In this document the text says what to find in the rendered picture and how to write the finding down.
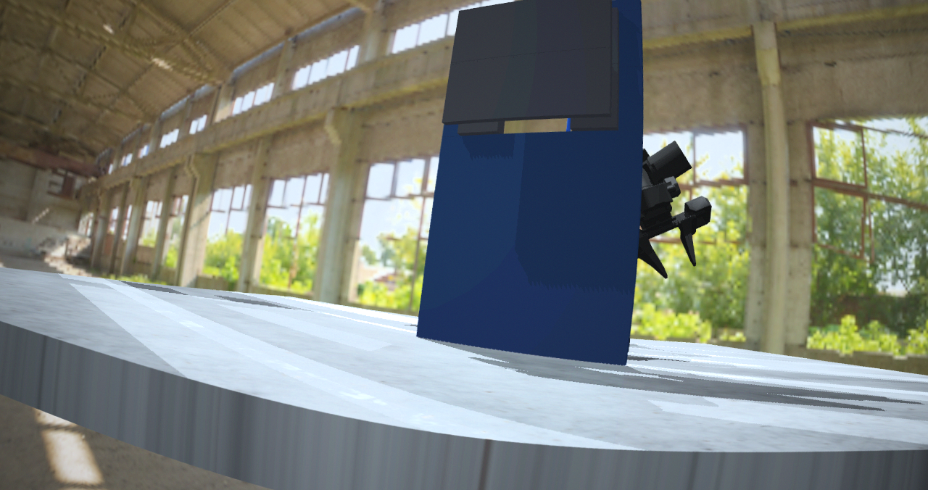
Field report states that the blue flat panel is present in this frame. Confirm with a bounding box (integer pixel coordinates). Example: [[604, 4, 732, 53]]
[[416, 0, 644, 366]]

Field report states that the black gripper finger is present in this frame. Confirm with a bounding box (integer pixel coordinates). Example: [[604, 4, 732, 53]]
[[637, 236, 668, 279], [680, 215, 697, 266]]

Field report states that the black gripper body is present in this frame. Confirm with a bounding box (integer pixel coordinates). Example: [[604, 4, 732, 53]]
[[639, 196, 712, 239]]

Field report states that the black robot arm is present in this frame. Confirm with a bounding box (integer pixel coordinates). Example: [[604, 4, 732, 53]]
[[640, 140, 692, 222]]

